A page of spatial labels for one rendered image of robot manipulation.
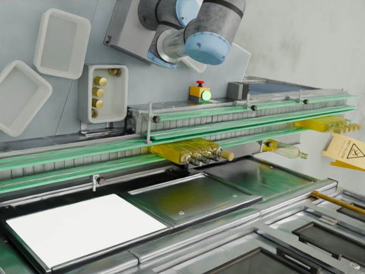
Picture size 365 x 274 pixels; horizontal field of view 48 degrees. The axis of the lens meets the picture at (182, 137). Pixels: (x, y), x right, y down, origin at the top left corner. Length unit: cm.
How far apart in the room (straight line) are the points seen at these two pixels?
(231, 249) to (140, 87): 83
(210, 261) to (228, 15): 71
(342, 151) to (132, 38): 360
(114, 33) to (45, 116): 41
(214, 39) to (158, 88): 84
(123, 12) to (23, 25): 37
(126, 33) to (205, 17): 58
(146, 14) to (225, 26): 58
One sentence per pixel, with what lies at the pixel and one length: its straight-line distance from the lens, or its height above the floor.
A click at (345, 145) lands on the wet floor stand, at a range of 492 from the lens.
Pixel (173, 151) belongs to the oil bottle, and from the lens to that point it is 165.
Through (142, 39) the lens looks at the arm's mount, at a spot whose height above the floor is 85.
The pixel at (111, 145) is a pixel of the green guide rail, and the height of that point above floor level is 91.
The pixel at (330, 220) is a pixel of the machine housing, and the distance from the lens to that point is 169.
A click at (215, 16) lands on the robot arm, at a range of 111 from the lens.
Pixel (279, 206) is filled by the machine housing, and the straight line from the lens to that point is 166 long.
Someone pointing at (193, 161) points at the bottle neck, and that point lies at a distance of 159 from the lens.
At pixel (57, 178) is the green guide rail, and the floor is 95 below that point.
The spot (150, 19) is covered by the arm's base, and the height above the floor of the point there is 90.
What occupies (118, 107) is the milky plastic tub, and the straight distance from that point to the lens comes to 172.
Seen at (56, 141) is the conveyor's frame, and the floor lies 83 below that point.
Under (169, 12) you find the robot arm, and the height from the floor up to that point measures 103.
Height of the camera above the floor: 220
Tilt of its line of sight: 45 degrees down
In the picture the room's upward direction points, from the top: 110 degrees clockwise
